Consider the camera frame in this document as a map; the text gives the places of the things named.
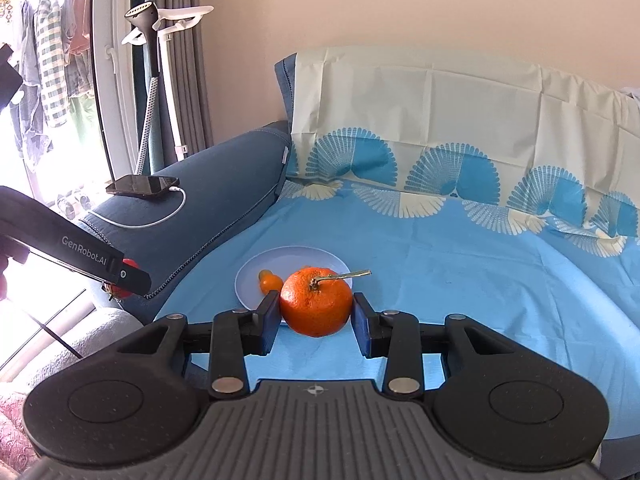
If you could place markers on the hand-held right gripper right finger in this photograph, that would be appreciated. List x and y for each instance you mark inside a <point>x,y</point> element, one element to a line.
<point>362,325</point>

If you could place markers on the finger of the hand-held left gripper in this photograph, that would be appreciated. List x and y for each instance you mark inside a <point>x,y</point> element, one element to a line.
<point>131,277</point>

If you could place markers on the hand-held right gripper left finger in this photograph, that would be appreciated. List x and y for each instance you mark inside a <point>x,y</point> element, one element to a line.
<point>270,322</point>

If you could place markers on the red cherry tomato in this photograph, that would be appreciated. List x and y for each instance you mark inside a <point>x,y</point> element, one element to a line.
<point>130,264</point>

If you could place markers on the small mandarin orange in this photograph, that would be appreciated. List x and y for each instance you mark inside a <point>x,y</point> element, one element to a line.
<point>272,284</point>

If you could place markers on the mandarin orange with stem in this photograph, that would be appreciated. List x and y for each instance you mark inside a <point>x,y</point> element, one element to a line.
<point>315,305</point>

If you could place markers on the light blue plate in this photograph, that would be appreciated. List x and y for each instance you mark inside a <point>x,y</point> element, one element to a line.
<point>290,260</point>

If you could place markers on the white fluffy cloth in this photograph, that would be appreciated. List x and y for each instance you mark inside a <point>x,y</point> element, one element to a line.
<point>100,330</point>

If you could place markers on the black smartphone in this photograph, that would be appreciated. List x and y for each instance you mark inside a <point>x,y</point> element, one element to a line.
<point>142,185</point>

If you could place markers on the blue fan-print bed sheet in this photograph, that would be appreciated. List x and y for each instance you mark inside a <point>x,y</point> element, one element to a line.
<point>475,285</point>

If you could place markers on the green garment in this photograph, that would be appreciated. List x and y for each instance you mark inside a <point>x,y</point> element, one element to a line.
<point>82,120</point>

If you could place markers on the grey-blue garment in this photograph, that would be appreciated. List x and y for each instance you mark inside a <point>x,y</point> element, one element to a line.
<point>25,85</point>

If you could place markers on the dark flat object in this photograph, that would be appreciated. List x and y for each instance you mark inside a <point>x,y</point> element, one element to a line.
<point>9,75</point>

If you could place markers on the pink textured cloth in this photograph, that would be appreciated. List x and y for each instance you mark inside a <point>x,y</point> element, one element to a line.
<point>15,425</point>

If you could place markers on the plaid shirt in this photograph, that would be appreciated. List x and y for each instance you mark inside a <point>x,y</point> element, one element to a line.
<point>50,50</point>

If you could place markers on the pink garment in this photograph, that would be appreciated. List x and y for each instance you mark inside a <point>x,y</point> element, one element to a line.
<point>80,10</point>

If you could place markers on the white steamer stand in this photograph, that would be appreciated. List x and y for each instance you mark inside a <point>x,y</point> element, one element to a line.
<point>192,10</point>

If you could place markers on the white window frame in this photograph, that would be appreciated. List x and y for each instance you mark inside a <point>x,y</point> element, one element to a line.
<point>117,110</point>

